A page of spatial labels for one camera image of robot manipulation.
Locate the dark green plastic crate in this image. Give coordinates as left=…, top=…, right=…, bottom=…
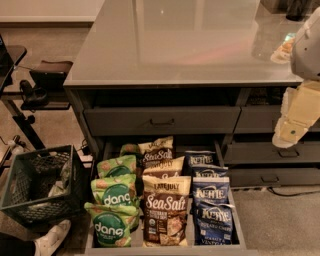
left=0, top=145, right=88, bottom=227

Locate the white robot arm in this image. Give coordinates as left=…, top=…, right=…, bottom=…
left=270, top=7, right=320, bottom=148

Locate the green dang bag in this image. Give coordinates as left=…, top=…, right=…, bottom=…
left=84, top=202, right=139, bottom=248
left=91, top=174, right=137, bottom=206
left=120, top=143, right=141, bottom=156
left=97, top=155, right=136, bottom=178

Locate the black floor cable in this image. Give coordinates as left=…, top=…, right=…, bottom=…
left=267, top=186, right=320, bottom=198

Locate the dark object on counter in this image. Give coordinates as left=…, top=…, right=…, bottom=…
left=286, top=0, right=312, bottom=21

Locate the white shoe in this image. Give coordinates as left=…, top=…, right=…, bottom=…
left=34, top=220, right=71, bottom=256

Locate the rear blue Kettle bag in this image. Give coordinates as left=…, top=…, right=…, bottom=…
left=183, top=151, right=215, bottom=175

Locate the front green Dang bag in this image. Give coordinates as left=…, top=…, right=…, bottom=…
left=84, top=202, right=139, bottom=248

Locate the blue kettle bag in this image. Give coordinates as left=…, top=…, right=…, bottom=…
left=192, top=166, right=227, bottom=178
left=183, top=151, right=215, bottom=175
left=192, top=177, right=229, bottom=206
left=193, top=203, right=233, bottom=246

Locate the grey counter cabinet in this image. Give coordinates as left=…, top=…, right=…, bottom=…
left=63, top=0, right=320, bottom=188

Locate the brown sea salt bag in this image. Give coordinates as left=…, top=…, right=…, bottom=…
left=143, top=176, right=191, bottom=247
left=143, top=157, right=184, bottom=179
left=139, top=136, right=173, bottom=167

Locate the grey top left drawer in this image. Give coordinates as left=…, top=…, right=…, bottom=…
left=83, top=106, right=240, bottom=136

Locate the grey top right drawer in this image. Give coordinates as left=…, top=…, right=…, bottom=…
left=234, top=105, right=320, bottom=134

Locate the black desk stand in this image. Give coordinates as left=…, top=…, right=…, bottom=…
left=0, top=35, right=70, bottom=149

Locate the rear green Dang bag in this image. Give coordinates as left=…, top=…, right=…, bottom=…
left=120, top=143, right=141, bottom=156

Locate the grey middle right drawer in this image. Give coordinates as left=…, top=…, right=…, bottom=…
left=224, top=142, right=320, bottom=164

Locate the brown padded stool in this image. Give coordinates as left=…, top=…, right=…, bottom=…
left=30, top=60, right=73, bottom=90

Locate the open grey middle drawer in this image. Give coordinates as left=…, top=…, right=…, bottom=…
left=85, top=140, right=249, bottom=256

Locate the front blue Kettle bag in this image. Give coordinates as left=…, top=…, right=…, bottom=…
left=193, top=203, right=233, bottom=246

